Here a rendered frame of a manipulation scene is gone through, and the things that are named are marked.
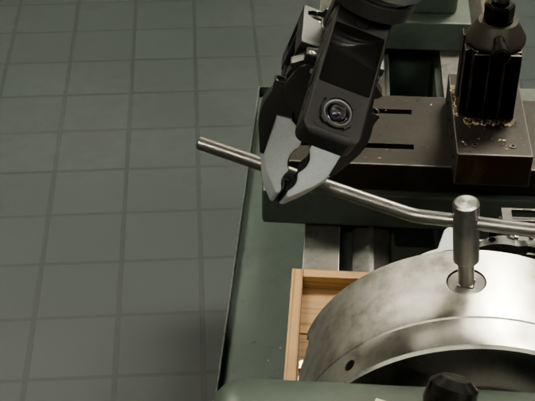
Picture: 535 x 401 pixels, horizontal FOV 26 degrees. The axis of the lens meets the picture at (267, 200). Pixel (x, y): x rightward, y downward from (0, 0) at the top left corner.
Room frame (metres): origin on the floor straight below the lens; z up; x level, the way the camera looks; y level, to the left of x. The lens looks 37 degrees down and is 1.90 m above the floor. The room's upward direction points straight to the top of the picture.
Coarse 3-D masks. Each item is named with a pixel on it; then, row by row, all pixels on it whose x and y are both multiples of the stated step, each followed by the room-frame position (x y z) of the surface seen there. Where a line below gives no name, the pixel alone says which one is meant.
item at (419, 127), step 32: (384, 96) 1.47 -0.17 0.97; (416, 96) 1.47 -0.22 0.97; (384, 128) 1.38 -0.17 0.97; (416, 128) 1.38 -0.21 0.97; (384, 160) 1.31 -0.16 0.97; (416, 160) 1.31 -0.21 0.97; (448, 160) 1.31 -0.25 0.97; (448, 192) 1.29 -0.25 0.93; (480, 192) 1.29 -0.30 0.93; (512, 192) 1.28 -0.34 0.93
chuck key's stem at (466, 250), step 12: (456, 204) 0.75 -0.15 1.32; (468, 204) 0.75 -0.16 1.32; (456, 216) 0.74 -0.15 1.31; (468, 216) 0.74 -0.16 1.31; (456, 228) 0.74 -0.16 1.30; (468, 228) 0.74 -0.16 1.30; (456, 240) 0.74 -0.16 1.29; (468, 240) 0.74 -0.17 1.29; (456, 252) 0.74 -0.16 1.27; (468, 252) 0.74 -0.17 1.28; (456, 264) 0.74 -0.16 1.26; (468, 264) 0.74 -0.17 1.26; (468, 276) 0.74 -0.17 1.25
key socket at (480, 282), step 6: (450, 276) 0.76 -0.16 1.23; (456, 276) 0.76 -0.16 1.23; (474, 276) 0.76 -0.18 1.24; (480, 276) 0.76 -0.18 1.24; (450, 282) 0.75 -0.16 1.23; (456, 282) 0.75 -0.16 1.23; (480, 282) 0.75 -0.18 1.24; (450, 288) 0.74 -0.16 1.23; (456, 288) 0.74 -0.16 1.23; (462, 288) 0.74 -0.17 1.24; (468, 288) 0.74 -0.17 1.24; (474, 288) 0.74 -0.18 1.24; (480, 288) 0.74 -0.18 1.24
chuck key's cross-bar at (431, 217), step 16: (208, 144) 0.82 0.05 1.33; (224, 144) 0.82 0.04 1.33; (240, 160) 0.81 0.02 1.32; (256, 160) 0.81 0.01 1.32; (288, 176) 0.80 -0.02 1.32; (336, 192) 0.78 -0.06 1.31; (352, 192) 0.78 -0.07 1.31; (384, 208) 0.77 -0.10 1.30; (400, 208) 0.77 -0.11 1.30; (416, 208) 0.77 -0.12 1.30; (432, 224) 0.76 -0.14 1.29; (448, 224) 0.75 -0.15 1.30; (480, 224) 0.74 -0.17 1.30; (496, 224) 0.74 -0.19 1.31; (512, 224) 0.74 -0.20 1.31; (528, 224) 0.73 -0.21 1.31
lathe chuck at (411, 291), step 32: (416, 256) 0.79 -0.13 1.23; (448, 256) 0.78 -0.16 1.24; (480, 256) 0.78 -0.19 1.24; (512, 256) 0.78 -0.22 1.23; (352, 288) 0.79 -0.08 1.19; (384, 288) 0.77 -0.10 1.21; (416, 288) 0.75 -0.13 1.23; (448, 288) 0.74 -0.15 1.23; (512, 288) 0.74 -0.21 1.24; (320, 320) 0.79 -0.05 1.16; (352, 320) 0.75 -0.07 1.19; (384, 320) 0.73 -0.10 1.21; (416, 320) 0.71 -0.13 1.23; (512, 320) 0.70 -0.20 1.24; (320, 352) 0.74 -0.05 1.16
